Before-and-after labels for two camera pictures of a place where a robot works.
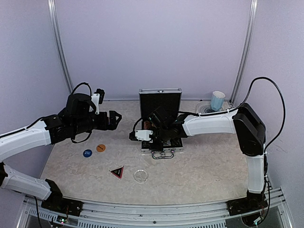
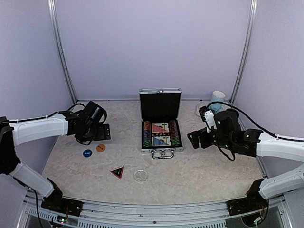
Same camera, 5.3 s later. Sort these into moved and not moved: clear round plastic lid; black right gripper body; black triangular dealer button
Moved: black right gripper body
Not moved: black triangular dealer button; clear round plastic lid
